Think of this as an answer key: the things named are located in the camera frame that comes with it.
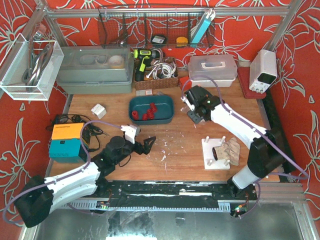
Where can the white cube adapter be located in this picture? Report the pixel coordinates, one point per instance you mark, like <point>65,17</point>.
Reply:
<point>99,111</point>

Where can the wicker basket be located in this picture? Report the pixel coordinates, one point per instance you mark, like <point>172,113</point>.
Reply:
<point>159,76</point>

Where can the clear acrylic wall bin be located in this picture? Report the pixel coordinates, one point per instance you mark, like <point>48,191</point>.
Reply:
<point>31,73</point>

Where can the white plastic toolbox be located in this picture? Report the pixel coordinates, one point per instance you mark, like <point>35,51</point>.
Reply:
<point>210,70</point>

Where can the orange teal device box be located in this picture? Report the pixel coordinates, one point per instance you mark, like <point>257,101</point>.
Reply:
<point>65,146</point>

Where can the red spring small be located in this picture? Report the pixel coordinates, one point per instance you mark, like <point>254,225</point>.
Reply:
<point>149,115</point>

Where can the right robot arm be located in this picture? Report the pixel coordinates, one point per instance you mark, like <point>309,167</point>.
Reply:
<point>266,147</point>

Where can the white power supply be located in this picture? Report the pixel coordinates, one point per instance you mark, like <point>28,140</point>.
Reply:
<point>263,71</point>

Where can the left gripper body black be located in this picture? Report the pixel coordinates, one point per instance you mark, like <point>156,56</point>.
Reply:
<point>139,147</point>

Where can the large red spring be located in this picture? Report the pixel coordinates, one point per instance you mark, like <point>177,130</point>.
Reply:
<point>153,107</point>

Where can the blue white box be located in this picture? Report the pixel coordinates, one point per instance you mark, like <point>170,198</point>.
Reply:
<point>197,32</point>

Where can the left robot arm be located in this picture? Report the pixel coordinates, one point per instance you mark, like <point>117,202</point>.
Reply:
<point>41,196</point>

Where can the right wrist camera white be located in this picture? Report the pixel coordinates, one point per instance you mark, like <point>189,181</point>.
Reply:
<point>190,106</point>

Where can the black wire wall basket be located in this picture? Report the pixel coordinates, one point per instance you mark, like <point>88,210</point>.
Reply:
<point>134,25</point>

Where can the white peg base plate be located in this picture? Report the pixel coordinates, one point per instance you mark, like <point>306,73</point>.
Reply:
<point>210,162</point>

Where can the teal plastic tray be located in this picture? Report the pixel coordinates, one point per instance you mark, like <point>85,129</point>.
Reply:
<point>164,104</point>

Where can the red power cube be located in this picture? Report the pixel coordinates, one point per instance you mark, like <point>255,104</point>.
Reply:
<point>183,80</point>

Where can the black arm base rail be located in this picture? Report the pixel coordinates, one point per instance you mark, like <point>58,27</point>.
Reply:
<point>171,194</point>

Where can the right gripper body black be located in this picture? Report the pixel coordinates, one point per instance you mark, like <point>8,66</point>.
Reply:
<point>194,116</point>

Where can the grey plastic storage box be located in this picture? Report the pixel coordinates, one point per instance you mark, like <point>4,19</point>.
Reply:
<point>96,70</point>

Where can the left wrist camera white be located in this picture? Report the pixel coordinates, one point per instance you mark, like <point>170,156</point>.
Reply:
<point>130,131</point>

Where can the green cordless drill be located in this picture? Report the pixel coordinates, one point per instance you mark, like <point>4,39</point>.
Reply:
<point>144,57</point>

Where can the black round tape measure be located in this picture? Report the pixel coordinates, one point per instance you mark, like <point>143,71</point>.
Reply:
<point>158,41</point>

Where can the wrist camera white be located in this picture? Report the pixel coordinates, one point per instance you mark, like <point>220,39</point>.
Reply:
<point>190,106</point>
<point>130,131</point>

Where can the white knit work glove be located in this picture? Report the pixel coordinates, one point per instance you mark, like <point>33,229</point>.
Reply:
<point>229,150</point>

